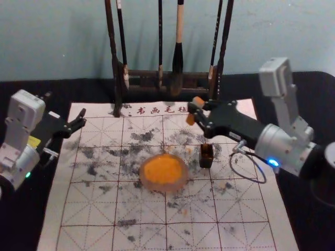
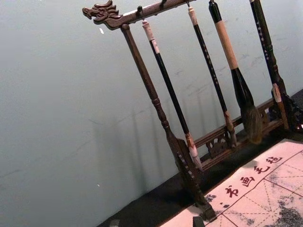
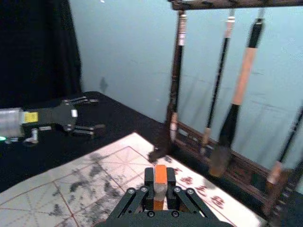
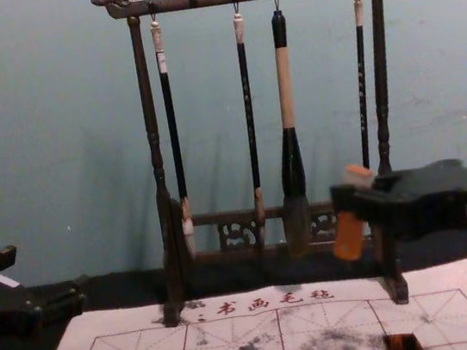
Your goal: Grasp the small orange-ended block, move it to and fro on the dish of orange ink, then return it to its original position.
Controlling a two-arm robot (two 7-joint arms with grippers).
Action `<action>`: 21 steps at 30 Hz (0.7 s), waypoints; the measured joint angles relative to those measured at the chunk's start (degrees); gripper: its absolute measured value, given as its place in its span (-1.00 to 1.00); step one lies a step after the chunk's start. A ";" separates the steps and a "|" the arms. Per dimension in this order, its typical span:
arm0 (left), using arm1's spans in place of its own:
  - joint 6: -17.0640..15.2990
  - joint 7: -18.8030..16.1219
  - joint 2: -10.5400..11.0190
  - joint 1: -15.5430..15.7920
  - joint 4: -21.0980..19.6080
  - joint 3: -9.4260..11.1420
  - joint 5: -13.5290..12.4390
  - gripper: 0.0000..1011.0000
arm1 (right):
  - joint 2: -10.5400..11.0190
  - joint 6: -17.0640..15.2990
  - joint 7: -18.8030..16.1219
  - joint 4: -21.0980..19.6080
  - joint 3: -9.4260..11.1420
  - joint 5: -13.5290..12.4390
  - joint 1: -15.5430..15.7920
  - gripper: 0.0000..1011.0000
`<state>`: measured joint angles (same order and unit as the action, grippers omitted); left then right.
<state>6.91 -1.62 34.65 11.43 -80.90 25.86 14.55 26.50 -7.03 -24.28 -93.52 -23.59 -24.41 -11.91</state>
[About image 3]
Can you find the black curtain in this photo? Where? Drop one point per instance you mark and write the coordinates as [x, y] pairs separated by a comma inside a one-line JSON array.
[[35, 47]]

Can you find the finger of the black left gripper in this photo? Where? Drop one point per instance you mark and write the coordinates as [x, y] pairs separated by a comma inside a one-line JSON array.
[[80, 100], [85, 130]]

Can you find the black brush with tan tip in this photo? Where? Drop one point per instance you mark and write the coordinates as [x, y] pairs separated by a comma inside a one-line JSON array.
[[275, 171]]

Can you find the black brush with silver ferrule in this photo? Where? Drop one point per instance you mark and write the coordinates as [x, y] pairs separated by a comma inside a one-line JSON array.
[[181, 54]]

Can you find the white calligraphy sheet red grid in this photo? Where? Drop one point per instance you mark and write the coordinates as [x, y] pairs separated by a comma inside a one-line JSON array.
[[78, 179]]

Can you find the black table cloth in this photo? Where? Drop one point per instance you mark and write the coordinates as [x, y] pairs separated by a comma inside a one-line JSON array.
[[47, 153]]

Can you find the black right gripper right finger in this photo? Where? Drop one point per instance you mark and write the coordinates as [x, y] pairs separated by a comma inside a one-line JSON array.
[[171, 179]]

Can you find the dark wooden brush rack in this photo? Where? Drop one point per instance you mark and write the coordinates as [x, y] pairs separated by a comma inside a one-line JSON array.
[[174, 89]]

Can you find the thin black brush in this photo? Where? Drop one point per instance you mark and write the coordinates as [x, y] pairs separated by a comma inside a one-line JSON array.
[[219, 78]]

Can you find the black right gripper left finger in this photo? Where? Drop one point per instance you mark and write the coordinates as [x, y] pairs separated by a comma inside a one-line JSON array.
[[149, 179]]

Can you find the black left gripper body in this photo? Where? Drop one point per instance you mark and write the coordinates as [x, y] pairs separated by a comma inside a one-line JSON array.
[[52, 117]]

